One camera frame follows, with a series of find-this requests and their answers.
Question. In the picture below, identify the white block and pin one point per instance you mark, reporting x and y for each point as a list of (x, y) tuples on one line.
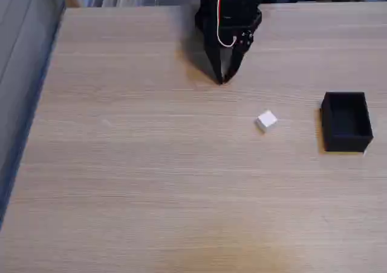
[(266, 121)]

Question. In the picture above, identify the black open box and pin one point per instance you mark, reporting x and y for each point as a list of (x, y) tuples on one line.
[(347, 140)]

